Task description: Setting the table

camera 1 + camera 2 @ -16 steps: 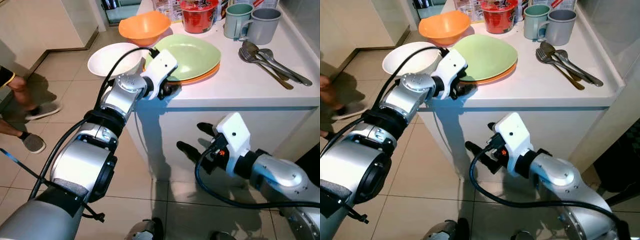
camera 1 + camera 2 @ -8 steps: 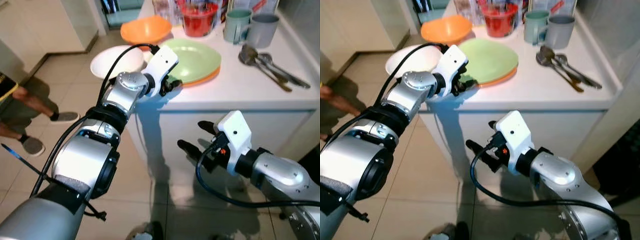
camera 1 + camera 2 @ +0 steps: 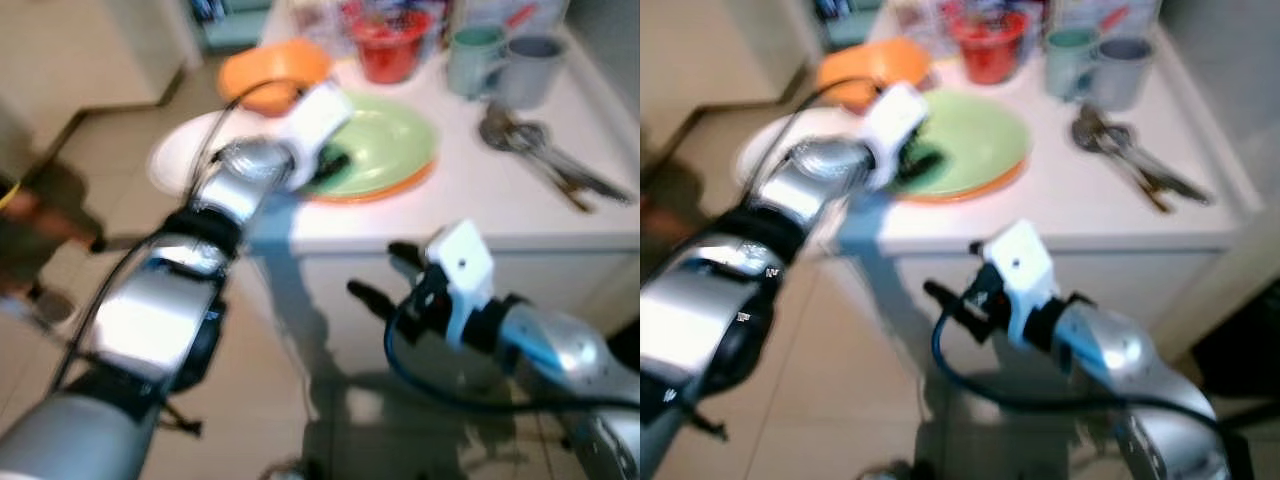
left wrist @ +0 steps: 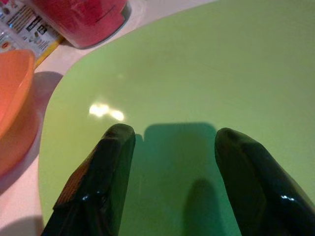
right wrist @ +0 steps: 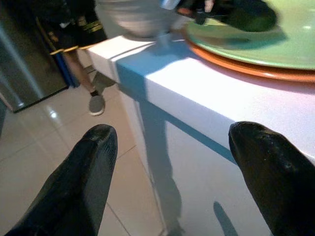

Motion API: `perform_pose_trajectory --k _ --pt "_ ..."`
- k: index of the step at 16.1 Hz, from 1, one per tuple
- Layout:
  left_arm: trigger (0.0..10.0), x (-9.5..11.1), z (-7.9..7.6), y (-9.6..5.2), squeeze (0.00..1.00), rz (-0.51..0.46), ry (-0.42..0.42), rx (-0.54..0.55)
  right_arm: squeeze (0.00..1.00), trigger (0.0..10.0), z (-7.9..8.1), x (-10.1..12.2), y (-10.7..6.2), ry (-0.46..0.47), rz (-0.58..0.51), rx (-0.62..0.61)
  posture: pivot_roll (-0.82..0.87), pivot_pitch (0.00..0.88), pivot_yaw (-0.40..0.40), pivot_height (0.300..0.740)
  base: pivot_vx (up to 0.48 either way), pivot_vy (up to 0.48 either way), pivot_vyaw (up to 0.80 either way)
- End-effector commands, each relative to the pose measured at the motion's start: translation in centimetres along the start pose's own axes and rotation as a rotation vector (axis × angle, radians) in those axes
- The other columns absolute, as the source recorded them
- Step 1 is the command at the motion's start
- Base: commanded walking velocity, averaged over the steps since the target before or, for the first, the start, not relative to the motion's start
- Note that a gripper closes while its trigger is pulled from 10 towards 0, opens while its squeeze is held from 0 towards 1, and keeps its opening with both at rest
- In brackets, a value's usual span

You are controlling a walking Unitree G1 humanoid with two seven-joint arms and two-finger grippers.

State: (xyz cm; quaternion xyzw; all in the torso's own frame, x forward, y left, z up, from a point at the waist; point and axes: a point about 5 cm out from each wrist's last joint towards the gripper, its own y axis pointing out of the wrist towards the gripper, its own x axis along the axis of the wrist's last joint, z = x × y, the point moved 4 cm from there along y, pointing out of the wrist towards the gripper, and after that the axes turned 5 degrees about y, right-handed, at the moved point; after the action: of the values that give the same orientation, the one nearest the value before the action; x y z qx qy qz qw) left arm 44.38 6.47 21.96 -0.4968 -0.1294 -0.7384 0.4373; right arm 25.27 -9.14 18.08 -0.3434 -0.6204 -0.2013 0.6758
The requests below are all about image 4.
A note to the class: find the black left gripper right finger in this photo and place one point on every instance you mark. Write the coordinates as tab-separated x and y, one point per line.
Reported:
258	191

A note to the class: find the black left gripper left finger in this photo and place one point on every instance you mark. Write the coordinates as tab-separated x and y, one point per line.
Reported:
98	184

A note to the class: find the green plate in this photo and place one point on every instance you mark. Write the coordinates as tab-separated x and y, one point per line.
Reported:
197	73

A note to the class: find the orange bowl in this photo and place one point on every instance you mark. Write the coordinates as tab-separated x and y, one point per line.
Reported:
14	98

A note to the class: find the red noodle cup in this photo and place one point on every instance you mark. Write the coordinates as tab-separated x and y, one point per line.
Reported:
86	22

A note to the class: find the yellow green snack bag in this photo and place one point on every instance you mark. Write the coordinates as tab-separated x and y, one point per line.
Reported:
24	29

